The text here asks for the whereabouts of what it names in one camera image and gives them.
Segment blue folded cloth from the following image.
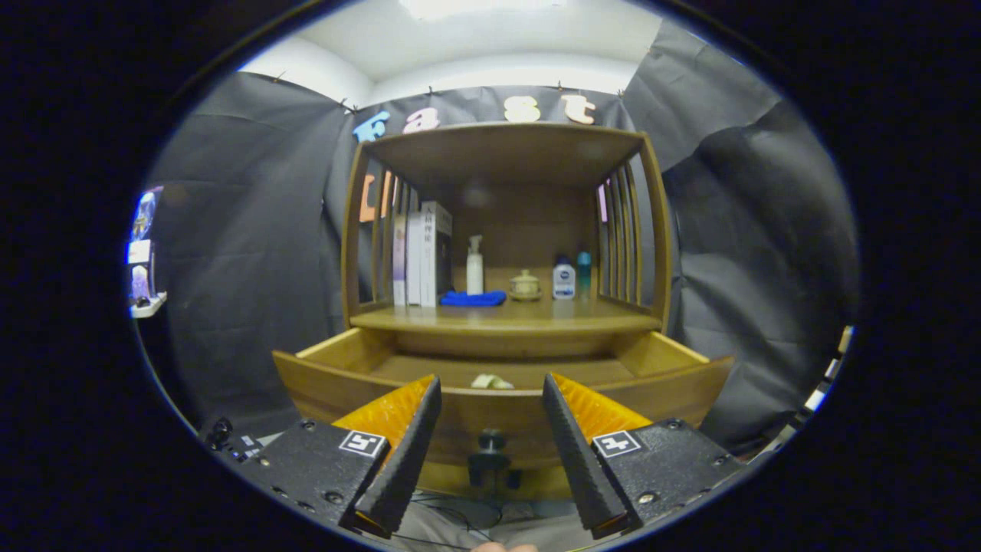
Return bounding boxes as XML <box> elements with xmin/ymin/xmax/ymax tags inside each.
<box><xmin>440</xmin><ymin>290</ymin><xmax>507</xmax><ymax>307</ymax></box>

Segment pale slatted object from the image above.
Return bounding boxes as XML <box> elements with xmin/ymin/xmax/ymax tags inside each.
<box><xmin>797</xmin><ymin>326</ymin><xmax>853</xmax><ymax>419</ymax></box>

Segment wooden drawer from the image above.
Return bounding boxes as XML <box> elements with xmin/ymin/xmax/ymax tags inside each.
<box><xmin>272</xmin><ymin>328</ymin><xmax>735</xmax><ymax>470</ymax></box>

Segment black drawer knob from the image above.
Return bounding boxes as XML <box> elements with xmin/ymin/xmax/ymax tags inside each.
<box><xmin>468</xmin><ymin>428</ymin><xmax>513</xmax><ymax>488</ymax></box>

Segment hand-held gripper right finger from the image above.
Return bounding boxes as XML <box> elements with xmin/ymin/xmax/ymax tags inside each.
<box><xmin>542</xmin><ymin>373</ymin><xmax>746</xmax><ymax>540</ymax></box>

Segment black cables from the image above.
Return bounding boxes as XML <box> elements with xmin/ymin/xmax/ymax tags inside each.
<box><xmin>410</xmin><ymin>491</ymin><xmax>507</xmax><ymax>549</ymax></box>

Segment wooden cabinet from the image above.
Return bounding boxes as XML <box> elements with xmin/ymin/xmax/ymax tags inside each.
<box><xmin>341</xmin><ymin>123</ymin><xmax>674</xmax><ymax>499</ymax></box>

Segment thick white and black book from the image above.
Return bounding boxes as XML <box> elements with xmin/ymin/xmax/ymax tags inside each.
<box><xmin>420</xmin><ymin>201</ymin><xmax>453</xmax><ymax>308</ymax></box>

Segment wooden countertop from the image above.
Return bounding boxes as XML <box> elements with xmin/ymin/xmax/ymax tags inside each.
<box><xmin>351</xmin><ymin>276</ymin><xmax>664</xmax><ymax>336</ymax></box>

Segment lidded ceramic teacup with saucer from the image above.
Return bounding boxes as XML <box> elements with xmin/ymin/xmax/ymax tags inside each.
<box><xmin>509</xmin><ymin>269</ymin><xmax>543</xmax><ymax>301</ymax></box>

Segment thin white book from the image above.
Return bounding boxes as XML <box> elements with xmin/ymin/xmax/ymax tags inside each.
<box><xmin>406</xmin><ymin>211</ymin><xmax>424</xmax><ymax>306</ymax></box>

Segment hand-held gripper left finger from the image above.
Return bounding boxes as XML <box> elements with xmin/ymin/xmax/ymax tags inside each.
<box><xmin>230</xmin><ymin>374</ymin><xmax>443</xmax><ymax>537</ymax></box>

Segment black backdrop cloth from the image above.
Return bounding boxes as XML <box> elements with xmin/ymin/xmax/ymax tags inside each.
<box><xmin>138</xmin><ymin>23</ymin><xmax>859</xmax><ymax>453</ymax></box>

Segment small black device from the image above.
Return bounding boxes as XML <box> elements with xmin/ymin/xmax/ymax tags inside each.
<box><xmin>203</xmin><ymin>418</ymin><xmax>261</xmax><ymax>461</ymax></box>

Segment white pump bottle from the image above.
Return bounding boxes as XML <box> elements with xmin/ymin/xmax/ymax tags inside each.
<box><xmin>466</xmin><ymin>235</ymin><xmax>485</xmax><ymax>296</ymax></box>

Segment thin pink book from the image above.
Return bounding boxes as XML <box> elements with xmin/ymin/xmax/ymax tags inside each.
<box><xmin>392</xmin><ymin>215</ymin><xmax>407</xmax><ymax>306</ymax></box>

